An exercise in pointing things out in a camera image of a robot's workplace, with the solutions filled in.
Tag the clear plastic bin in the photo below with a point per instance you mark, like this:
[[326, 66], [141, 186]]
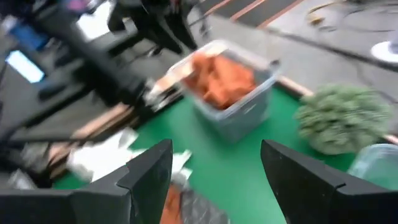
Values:
[[376, 168], [239, 118]]

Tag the green artificial potted plant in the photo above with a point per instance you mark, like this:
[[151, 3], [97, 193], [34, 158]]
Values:
[[342, 118]]

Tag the gray desk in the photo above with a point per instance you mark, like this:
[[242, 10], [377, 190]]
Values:
[[37, 105]]

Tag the white paper sheet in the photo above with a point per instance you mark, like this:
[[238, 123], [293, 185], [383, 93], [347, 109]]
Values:
[[94, 23]]

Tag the dark gray white-grid towel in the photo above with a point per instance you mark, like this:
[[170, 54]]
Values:
[[202, 208]]

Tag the black orange-striped floor mat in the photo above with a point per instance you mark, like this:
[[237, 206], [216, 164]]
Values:
[[258, 11]]

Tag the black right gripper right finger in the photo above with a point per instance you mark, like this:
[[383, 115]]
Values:
[[304, 186]]

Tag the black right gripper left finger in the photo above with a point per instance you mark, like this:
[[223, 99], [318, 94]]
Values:
[[146, 186]]

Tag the orange towel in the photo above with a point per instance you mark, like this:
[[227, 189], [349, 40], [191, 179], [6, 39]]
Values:
[[220, 81], [172, 205]]

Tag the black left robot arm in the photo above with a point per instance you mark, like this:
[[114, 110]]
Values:
[[93, 56]]

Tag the white plain towel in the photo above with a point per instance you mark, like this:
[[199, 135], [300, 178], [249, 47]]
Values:
[[105, 155]]

